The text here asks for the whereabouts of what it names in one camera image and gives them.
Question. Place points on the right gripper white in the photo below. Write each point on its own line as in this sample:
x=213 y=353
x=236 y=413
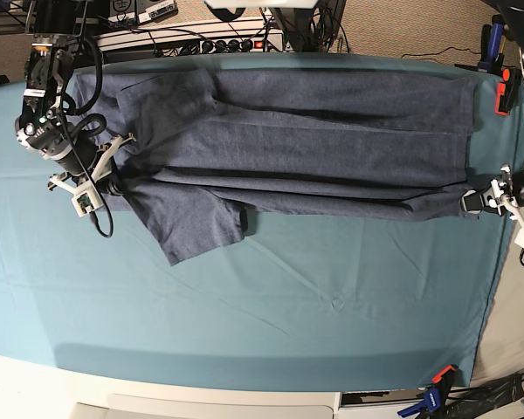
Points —
x=103 y=170

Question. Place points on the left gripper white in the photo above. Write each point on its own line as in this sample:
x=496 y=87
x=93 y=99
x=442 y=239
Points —
x=476 y=201

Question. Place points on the blue-grey heathered T-shirt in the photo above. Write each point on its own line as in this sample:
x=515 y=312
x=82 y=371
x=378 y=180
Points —
x=212 y=144

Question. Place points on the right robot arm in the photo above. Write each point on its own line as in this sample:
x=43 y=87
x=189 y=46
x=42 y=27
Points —
x=52 y=123

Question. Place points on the orange black clamp top right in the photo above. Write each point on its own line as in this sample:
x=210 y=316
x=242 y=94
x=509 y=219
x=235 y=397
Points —
x=507 y=91

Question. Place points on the teal table cloth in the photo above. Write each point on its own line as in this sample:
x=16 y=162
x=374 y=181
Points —
x=305 y=303

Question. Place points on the blue orange clamp bottom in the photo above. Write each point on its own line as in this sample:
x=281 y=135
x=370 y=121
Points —
x=433 y=398

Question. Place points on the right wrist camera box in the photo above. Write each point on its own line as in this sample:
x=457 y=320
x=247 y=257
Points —
x=86 y=201

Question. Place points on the blue black clamp handle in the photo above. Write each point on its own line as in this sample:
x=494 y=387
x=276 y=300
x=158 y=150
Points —
x=491 y=56

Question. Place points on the black power strip red switch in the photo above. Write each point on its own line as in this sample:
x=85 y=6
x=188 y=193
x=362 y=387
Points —
x=235 y=45

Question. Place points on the white overhead camera mount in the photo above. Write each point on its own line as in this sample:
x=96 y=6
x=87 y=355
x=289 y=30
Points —
x=288 y=4

